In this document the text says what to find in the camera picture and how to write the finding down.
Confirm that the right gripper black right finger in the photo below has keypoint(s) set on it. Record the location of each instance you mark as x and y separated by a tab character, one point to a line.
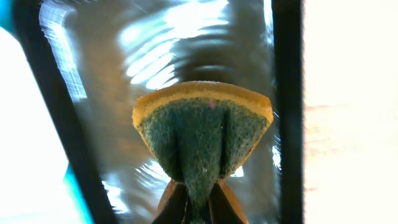
221	211

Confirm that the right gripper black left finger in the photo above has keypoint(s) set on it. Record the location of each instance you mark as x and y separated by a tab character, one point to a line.
173	206

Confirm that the green yellow sponge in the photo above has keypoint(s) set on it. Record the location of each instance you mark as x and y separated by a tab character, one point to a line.
200	133

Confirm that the white plate blue rim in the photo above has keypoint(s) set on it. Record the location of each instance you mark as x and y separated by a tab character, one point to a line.
28	140

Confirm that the teal plastic tray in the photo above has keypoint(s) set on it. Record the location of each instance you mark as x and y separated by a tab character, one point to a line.
77	193

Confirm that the black water basin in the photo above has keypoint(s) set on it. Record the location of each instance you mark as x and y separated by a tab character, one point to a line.
94	59

